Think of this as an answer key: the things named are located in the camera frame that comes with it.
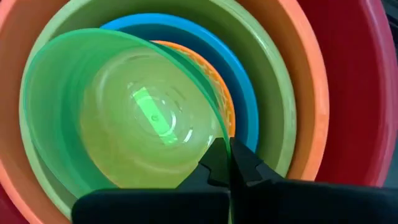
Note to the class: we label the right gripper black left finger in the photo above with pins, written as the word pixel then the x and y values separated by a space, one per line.
pixel 174 205

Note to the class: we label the teal blue bowl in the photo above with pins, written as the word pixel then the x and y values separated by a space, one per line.
pixel 237 93

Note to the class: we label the large orange bowl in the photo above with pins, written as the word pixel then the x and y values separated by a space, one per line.
pixel 311 109

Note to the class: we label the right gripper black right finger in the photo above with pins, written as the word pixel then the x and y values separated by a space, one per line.
pixel 295 202

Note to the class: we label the small orange patterned bowl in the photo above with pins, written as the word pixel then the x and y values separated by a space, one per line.
pixel 224 99

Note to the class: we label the translucent light green bowl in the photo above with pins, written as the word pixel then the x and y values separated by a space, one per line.
pixel 124 124

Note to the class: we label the large yellow-green bowl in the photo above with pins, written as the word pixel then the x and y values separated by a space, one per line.
pixel 269 93

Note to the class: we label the large red bowl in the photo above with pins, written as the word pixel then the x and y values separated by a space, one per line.
pixel 357 93

